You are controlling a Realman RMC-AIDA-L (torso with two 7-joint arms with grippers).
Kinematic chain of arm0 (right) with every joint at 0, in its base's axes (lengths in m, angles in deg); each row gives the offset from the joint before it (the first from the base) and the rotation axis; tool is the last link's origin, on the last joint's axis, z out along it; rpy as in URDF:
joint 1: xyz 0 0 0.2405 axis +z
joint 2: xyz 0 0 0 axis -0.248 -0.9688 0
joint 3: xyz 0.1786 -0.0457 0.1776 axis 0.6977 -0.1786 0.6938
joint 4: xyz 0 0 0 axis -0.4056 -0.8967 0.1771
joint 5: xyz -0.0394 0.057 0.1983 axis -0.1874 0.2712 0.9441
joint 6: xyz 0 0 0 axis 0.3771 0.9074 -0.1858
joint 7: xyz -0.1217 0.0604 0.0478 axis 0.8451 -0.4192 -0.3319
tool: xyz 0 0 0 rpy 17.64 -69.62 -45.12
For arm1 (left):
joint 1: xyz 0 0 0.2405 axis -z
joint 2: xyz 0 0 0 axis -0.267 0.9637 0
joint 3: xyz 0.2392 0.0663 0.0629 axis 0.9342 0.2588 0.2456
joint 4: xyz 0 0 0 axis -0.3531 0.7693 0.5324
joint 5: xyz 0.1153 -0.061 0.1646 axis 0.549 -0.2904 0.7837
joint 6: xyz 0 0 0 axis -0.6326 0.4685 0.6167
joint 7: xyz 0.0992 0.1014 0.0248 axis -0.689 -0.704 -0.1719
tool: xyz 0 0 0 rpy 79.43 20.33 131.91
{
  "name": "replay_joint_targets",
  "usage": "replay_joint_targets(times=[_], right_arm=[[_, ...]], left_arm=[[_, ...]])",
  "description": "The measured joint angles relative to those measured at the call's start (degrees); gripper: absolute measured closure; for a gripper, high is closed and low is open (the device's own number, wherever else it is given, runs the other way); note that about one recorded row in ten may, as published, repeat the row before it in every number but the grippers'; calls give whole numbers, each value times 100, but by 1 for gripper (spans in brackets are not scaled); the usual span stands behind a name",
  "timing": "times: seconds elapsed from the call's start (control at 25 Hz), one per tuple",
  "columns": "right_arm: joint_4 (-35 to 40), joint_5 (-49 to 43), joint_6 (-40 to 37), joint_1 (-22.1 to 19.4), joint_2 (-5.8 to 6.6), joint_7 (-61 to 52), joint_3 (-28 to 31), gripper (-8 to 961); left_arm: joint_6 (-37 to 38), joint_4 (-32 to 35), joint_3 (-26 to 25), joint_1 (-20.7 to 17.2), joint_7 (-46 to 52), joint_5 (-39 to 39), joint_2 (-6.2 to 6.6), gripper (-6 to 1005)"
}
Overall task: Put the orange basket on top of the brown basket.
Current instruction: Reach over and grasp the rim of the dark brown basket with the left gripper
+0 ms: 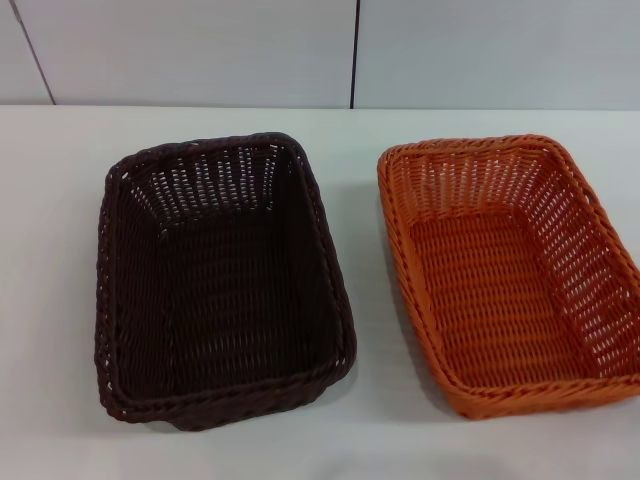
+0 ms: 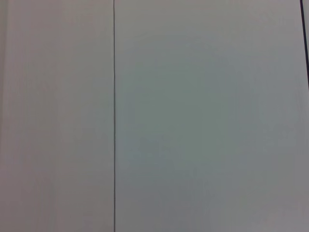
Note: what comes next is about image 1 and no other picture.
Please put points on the dark brown woven basket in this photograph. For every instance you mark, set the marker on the dark brown woven basket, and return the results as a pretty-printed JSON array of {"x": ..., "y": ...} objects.
[{"x": 225, "y": 300}]

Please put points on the orange woven basket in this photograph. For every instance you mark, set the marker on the orange woven basket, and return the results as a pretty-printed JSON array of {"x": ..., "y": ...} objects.
[{"x": 500, "y": 300}]

